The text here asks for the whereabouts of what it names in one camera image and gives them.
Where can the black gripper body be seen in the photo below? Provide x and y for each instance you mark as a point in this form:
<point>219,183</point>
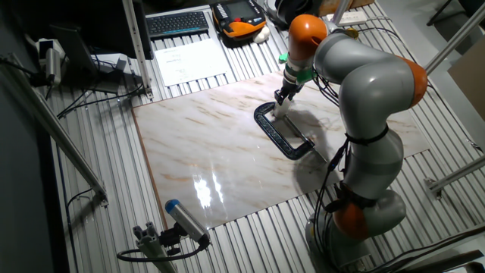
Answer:
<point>290,88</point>

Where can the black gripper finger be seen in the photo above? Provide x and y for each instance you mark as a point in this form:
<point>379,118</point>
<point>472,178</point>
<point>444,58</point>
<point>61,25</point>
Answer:
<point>279,98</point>
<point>289,99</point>

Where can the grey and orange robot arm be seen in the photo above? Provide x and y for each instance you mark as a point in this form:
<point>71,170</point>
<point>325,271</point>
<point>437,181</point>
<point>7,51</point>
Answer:
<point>371,87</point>

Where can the small white plastic jar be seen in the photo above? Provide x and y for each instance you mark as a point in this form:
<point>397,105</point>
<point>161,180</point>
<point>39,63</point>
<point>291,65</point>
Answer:
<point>279,113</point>

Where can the gold round jar cap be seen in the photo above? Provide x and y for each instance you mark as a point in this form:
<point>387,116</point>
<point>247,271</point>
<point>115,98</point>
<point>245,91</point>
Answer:
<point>353,33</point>

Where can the black metal C-clamp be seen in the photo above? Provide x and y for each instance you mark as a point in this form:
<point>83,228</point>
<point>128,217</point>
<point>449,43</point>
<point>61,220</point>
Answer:
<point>276,136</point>

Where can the black round spool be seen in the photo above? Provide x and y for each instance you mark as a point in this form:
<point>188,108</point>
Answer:
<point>291,7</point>

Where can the marble pattern board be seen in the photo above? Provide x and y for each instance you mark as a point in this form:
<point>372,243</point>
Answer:
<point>212,151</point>

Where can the orange and black teach pendant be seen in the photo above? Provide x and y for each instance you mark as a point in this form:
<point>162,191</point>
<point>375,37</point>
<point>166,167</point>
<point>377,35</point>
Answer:
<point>238,19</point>

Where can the white power strip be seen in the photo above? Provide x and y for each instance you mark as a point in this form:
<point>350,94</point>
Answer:
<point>346,17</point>

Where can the brown cardboard box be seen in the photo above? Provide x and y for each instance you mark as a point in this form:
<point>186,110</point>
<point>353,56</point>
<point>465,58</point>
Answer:
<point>333,4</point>

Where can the printed white paper sheet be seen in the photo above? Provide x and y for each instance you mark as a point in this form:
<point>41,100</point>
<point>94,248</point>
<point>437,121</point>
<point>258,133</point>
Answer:
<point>189,62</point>

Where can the black keyboard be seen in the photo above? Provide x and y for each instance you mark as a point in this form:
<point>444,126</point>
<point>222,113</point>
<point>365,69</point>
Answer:
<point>177,24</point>

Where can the upright aluminium profile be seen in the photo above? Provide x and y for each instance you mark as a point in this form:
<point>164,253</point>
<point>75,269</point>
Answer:
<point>137,49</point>

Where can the brown cardboard panel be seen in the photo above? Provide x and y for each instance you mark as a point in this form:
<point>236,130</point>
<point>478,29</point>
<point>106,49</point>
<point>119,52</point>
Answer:
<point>470,79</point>

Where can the short aluminium profile stand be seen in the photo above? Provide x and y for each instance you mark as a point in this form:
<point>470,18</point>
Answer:
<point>151,246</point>

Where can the black tablet stand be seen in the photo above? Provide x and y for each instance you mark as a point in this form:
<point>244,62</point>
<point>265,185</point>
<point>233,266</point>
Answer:
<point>74,49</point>

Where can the black monitor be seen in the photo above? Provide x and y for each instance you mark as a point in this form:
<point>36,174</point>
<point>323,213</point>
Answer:
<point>76,19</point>

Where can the long diagonal aluminium beam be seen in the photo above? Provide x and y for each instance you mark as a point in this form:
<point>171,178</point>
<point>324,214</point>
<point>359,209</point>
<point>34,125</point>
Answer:
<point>57,129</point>

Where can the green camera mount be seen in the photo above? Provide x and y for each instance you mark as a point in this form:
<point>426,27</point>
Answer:
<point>306,76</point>

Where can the aluminium post by power strip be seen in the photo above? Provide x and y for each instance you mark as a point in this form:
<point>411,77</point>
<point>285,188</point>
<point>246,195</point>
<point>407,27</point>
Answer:
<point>341,11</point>

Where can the silver camera with blue cap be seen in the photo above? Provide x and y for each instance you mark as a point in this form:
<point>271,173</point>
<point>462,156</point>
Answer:
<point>185,220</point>

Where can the tall aluminium post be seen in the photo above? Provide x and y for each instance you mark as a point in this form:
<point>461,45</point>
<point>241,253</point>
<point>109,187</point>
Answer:
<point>454,38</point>

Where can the low aluminium beam with bracket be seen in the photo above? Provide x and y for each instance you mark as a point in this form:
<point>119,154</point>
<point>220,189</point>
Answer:
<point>458,174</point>

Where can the silver camera on bracket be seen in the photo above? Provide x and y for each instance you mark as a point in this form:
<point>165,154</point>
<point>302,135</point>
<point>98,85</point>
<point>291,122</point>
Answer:
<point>52,62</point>

